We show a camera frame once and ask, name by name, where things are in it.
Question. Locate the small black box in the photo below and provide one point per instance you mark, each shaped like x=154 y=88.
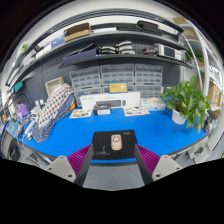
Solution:
x=101 y=110

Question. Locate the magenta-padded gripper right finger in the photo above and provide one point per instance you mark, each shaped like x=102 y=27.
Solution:
x=166 y=168

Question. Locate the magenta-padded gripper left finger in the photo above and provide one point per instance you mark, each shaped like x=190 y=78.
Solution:
x=61 y=168

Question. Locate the picture sticker sheet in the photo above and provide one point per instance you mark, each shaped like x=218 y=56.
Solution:
x=80 y=114
x=136 y=111

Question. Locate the patterned fabric bag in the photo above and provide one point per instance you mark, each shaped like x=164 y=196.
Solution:
x=53 y=110

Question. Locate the white mesh basket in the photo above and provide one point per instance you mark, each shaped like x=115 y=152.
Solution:
x=55 y=86

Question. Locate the blue white tissue box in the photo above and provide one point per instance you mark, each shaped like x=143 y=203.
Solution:
x=151 y=105

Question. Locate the black mouse pad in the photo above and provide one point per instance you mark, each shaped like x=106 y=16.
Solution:
x=100 y=143

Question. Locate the green plant in white pot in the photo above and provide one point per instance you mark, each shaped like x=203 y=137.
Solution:
x=178 y=116

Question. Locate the yellow box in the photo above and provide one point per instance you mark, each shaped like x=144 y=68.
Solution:
x=118 y=87

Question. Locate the long white keyboard box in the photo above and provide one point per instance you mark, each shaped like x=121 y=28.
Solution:
x=90 y=100

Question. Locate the white metal shelf rack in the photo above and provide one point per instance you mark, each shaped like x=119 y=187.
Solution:
x=213 y=93

